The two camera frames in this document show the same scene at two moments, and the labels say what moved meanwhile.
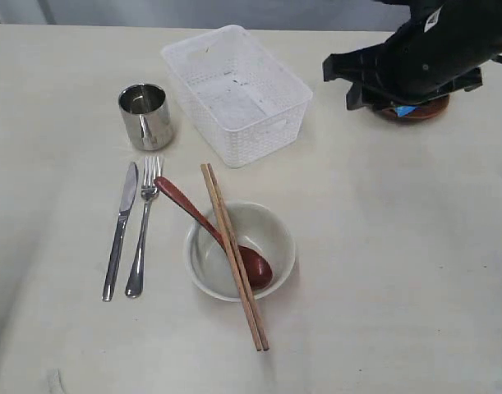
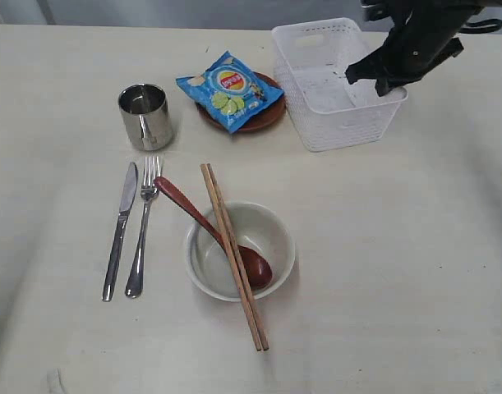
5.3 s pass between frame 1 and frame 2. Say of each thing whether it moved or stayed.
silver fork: stayed
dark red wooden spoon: stayed
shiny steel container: stayed
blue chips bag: moved
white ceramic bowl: stayed
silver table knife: stayed
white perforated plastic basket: moved
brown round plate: moved
